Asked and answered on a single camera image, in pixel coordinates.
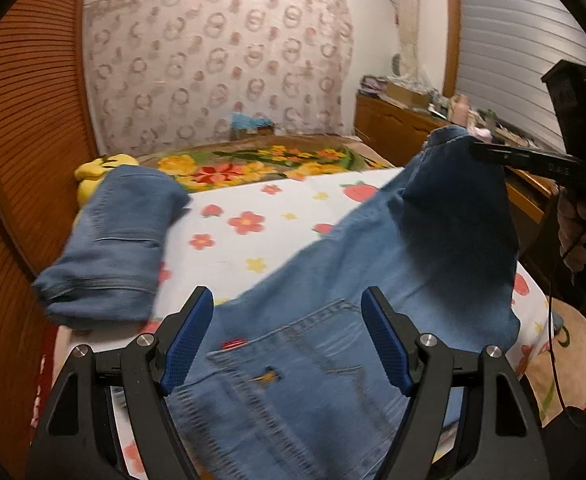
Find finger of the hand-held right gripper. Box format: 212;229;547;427
469;141;578;173

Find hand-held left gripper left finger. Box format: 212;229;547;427
25;286;216;480

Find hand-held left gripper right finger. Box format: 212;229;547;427
360;286;548;480

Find blue denim pants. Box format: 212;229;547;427
165;125;521;480

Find person's right hand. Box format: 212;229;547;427
555;185;586;273

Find pink kettle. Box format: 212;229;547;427
450;94;471;123

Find grey window blind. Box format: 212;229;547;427
453;0;586;151

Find folded blue jeans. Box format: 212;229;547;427
32;165;194;331

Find cardboard box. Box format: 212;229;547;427
385;80;431;108

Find wooden cabinet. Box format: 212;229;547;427
355;90;558;226

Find white flower-print bed sheet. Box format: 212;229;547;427
33;167;554;480

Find white lace curtain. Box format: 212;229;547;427
390;0;431;86

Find green floral blanket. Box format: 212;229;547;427
138;142;398;196

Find peach floral blanket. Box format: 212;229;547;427
523;300;586;421

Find yellow plush toy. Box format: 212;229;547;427
74;152;141;208

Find blue plastic bag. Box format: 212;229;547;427
230;112;271;128

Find wooden louvered wardrobe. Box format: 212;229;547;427
0;0;98;461

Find circle-patterned curtain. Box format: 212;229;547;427
84;0;356;158

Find black cable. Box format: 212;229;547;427
545;220;571;413

